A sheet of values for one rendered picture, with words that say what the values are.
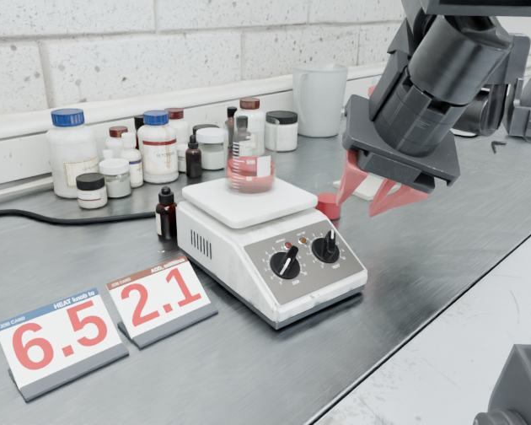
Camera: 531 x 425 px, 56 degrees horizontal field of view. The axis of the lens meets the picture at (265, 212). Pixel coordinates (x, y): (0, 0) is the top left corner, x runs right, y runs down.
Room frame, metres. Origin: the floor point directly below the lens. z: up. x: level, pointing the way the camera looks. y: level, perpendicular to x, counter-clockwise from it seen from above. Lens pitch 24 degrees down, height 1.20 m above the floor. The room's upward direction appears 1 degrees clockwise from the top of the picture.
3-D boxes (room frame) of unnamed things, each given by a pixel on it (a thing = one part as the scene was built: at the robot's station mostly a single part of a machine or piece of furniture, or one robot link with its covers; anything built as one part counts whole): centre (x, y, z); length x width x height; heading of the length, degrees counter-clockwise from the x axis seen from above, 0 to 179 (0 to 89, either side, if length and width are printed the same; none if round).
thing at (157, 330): (0.42, 0.10, 0.92); 0.09 x 0.06 x 0.04; 132
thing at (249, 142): (0.56, 0.02, 1.03); 0.07 x 0.06 x 0.08; 75
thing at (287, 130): (1.03, -0.03, 0.94); 0.07 x 0.07 x 0.07
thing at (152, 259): (0.49, 0.12, 0.91); 0.06 x 0.06 x 0.02
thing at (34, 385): (0.35, 0.17, 0.92); 0.09 x 0.06 x 0.04; 132
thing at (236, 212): (0.54, 0.02, 0.98); 0.12 x 0.12 x 0.01; 38
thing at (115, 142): (0.83, 0.25, 0.94); 0.05 x 0.05 x 0.09
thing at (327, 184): (0.68, -0.09, 0.93); 0.04 x 0.04 x 0.06
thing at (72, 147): (0.75, 0.30, 0.96); 0.07 x 0.07 x 0.13
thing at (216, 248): (0.52, 0.00, 0.94); 0.22 x 0.13 x 0.08; 38
